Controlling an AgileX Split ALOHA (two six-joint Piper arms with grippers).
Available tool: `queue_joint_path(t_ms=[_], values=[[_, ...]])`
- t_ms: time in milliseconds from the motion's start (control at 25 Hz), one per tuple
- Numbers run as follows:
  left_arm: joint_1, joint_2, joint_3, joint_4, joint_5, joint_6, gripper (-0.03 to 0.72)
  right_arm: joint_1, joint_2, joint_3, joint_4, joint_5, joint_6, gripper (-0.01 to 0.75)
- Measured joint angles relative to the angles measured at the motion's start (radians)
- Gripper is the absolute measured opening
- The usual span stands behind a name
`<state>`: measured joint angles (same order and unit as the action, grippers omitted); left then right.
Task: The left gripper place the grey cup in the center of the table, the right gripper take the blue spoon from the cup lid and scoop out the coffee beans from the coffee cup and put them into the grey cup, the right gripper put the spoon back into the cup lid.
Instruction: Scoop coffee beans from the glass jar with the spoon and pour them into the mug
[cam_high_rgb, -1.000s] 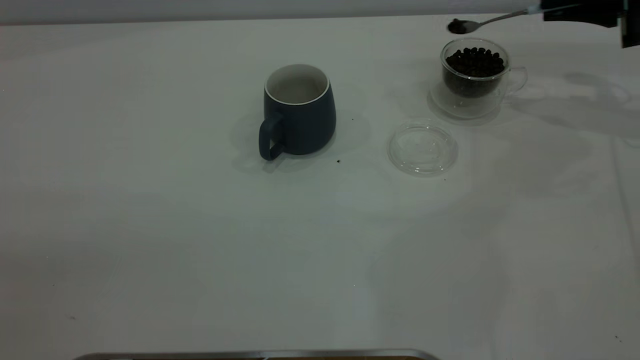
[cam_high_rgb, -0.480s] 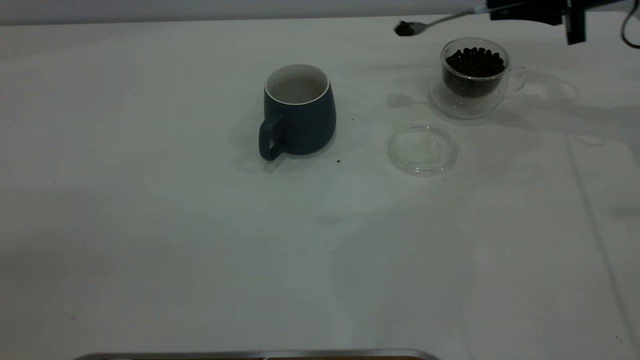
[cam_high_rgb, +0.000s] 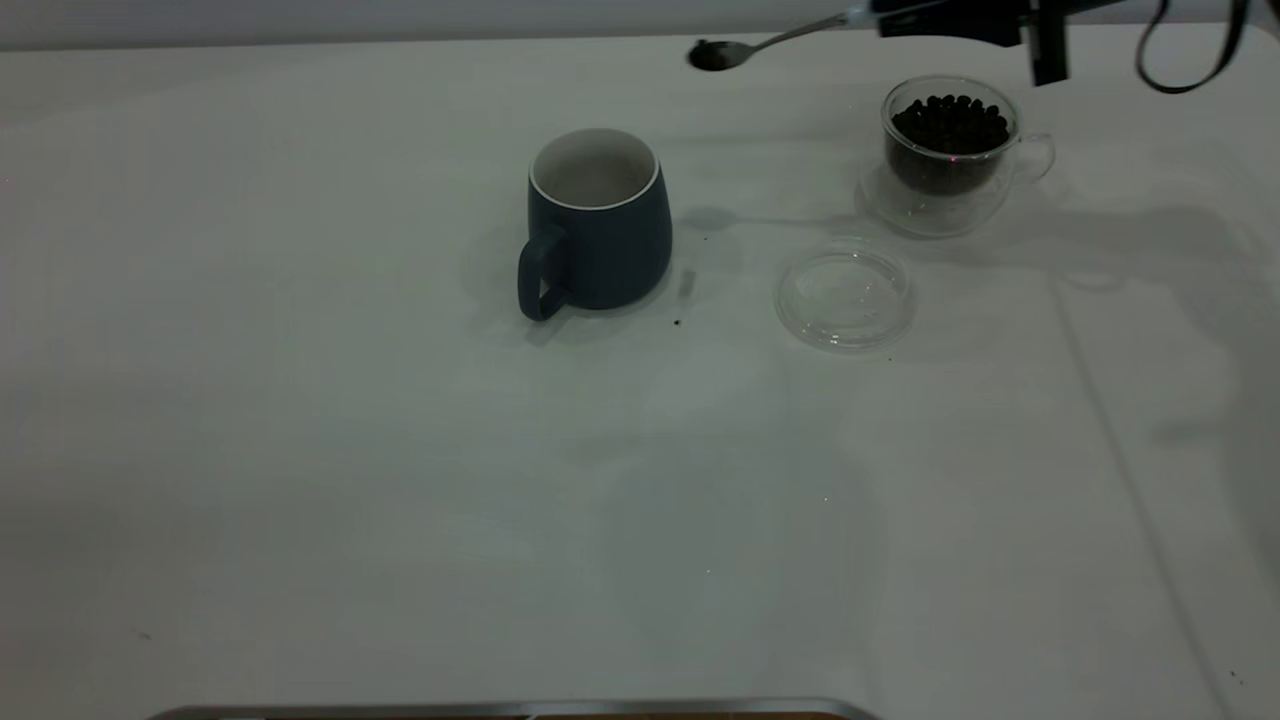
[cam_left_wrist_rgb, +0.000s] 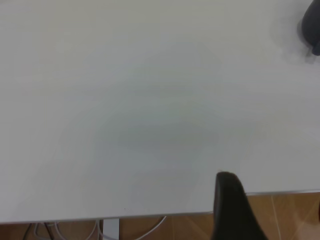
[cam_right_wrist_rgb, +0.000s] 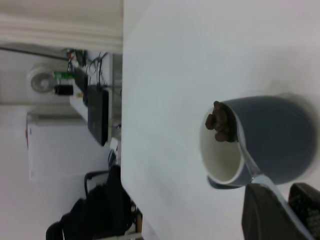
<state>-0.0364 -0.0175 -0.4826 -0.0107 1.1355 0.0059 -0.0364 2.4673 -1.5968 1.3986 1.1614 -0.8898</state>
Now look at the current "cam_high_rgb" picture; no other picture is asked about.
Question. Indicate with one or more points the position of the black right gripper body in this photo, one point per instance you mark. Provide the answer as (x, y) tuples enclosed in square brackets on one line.
[(1050, 40)]

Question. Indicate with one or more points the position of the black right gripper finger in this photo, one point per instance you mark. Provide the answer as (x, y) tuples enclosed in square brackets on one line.
[(950, 20)]

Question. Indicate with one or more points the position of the dark grey ceramic mug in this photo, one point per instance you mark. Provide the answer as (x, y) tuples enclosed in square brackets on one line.
[(610, 250)]

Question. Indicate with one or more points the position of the dark coffee beans pile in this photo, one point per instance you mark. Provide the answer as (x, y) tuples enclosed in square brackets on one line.
[(950, 135)]

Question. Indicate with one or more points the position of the clear saucer under glass cup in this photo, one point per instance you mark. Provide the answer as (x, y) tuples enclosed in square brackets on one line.
[(1035, 160)]

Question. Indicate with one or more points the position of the clear round glass dish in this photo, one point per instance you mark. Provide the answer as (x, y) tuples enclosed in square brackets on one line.
[(845, 300)]

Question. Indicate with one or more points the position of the silver metal bar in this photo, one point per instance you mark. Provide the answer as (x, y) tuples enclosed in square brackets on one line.
[(500, 710)]

